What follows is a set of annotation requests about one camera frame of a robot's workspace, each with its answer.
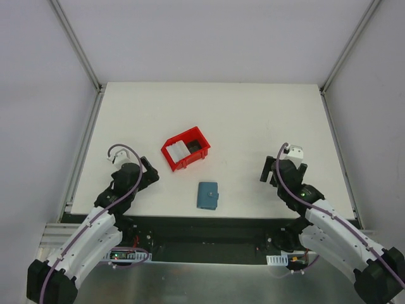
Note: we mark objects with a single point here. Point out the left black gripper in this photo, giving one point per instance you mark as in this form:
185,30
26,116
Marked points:
147,172

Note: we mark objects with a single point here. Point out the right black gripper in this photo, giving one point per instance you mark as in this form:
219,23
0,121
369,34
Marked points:
273,171

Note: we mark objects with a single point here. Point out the black credit card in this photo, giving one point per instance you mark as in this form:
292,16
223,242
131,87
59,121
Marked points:
194,146

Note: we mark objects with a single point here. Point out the red plastic bin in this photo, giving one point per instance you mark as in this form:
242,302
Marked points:
187,136

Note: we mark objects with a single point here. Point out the blue card holder wallet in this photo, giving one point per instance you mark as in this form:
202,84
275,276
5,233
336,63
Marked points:
207,196

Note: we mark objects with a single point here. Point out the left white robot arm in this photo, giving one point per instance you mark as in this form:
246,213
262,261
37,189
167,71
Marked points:
58,278

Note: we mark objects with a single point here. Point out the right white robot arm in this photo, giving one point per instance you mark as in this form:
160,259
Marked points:
377,273

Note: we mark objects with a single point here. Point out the white cards stack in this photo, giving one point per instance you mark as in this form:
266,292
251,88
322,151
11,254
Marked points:
177,151

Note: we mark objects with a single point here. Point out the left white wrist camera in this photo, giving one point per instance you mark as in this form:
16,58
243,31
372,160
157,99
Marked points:
120,158

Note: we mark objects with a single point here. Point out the right white cable duct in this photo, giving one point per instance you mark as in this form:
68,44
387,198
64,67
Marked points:
277,260

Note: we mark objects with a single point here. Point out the white cable duct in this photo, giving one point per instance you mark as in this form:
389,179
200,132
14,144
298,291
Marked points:
277,260
127,256

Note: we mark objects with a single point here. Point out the left aluminium frame post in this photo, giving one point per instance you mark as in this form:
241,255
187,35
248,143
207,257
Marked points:
75,43

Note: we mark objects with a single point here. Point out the aluminium frame post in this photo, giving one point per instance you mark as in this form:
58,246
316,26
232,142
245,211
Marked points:
75,43
364,21

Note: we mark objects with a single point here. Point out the left white cable duct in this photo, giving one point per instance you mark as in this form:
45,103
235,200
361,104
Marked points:
127,256

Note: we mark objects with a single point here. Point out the aluminium rail profile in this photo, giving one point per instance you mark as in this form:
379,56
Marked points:
56,234

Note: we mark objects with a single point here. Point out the right aluminium frame post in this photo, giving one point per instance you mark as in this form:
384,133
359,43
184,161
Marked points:
364,21

